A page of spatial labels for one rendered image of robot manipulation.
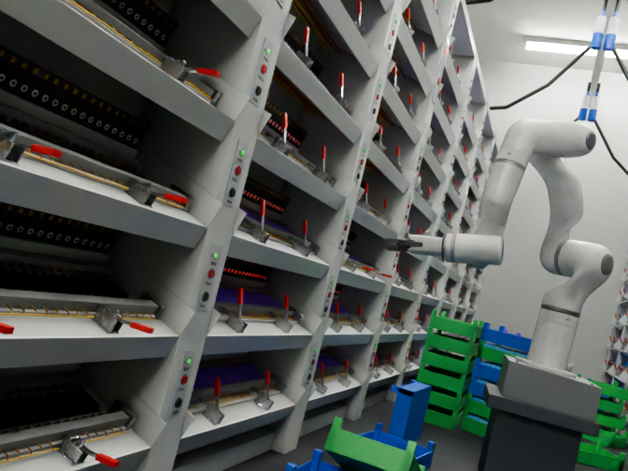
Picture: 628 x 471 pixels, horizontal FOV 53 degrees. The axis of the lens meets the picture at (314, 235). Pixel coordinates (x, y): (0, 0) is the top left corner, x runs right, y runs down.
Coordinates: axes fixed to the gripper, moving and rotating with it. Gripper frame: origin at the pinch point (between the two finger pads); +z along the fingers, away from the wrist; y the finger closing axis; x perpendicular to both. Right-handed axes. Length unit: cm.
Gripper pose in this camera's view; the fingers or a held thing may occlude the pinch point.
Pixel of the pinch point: (392, 245)
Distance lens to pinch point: 190.9
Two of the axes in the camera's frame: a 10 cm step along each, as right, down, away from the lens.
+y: -3.3, -1.4, -9.3
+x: -0.9, 9.9, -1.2
